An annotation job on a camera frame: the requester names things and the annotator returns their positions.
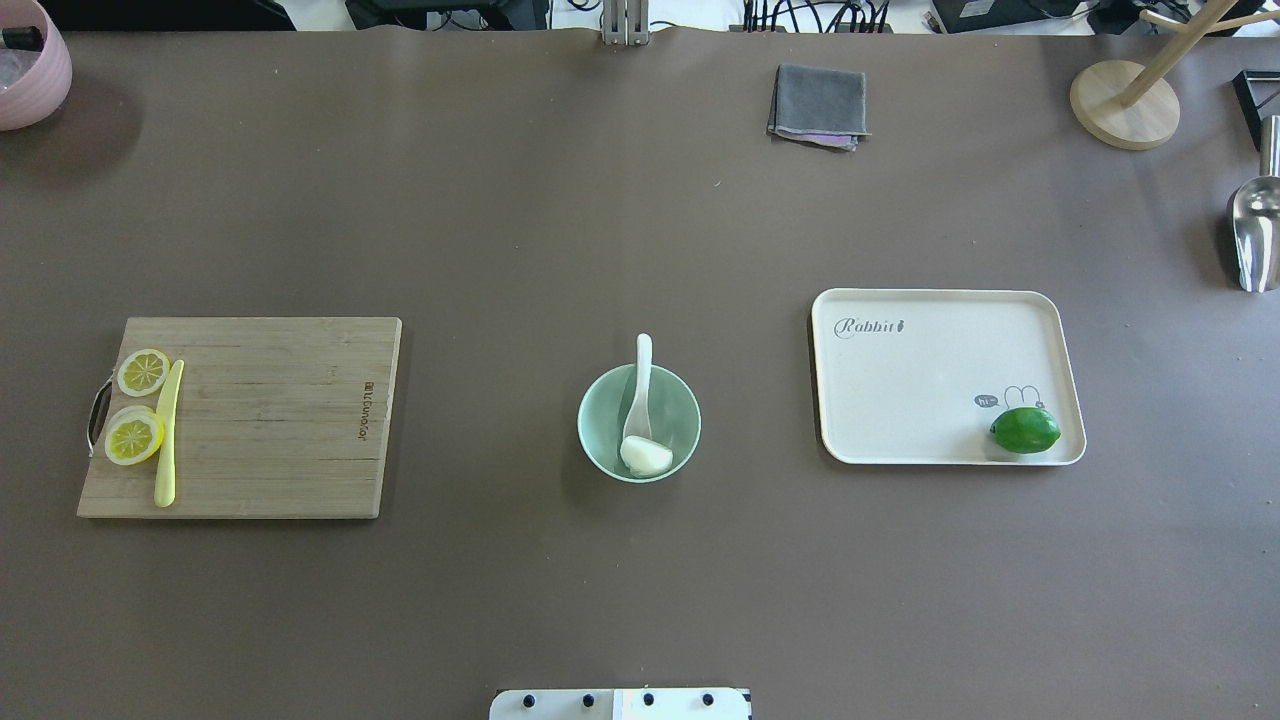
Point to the white ceramic spoon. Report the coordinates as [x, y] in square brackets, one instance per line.
[637, 422]

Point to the white steamed bun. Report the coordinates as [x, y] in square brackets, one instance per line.
[645, 458]

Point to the mint green bowl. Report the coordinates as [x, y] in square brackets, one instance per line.
[675, 418]

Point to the pink bowl of ice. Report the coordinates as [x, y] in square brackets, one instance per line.
[43, 83]

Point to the cream rabbit tray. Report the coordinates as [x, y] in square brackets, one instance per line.
[919, 376]

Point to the grey folded cloth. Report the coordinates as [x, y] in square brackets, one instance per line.
[822, 106]

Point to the bamboo cutting board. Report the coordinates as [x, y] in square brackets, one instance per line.
[277, 417]

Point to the green toy pepper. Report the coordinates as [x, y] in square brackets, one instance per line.
[1025, 430]

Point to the yellow plastic knife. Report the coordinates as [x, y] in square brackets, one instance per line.
[165, 487]

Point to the wooden mug tree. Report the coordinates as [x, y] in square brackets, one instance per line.
[1131, 106]

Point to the metal scoop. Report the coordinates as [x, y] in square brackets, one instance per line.
[1254, 213]

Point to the aluminium frame post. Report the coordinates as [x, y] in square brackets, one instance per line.
[625, 22]

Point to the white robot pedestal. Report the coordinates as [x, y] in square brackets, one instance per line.
[623, 703]

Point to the lemon slice near handle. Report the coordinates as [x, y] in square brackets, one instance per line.
[143, 372]

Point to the metal cutting board handle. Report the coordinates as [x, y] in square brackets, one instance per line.
[96, 419]

